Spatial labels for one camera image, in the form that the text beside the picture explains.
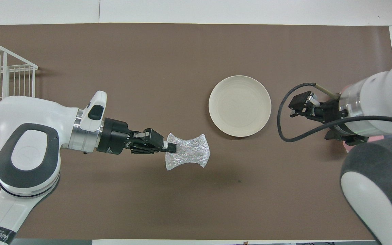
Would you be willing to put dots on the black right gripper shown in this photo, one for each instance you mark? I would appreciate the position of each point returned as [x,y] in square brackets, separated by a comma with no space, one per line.
[330,110]

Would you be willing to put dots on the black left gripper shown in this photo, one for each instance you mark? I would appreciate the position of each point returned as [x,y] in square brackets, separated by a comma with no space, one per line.
[114,137]

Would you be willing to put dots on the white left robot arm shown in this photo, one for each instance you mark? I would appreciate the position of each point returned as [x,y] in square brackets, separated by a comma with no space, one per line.
[29,129]

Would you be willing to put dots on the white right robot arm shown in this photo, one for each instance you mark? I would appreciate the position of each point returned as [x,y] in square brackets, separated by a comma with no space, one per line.
[386,95]

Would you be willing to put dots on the cream round plate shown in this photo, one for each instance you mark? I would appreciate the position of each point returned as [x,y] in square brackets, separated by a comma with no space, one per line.
[239,106]

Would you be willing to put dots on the brown paper table mat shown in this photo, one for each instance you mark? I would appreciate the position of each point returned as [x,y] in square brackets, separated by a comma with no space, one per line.
[148,68]

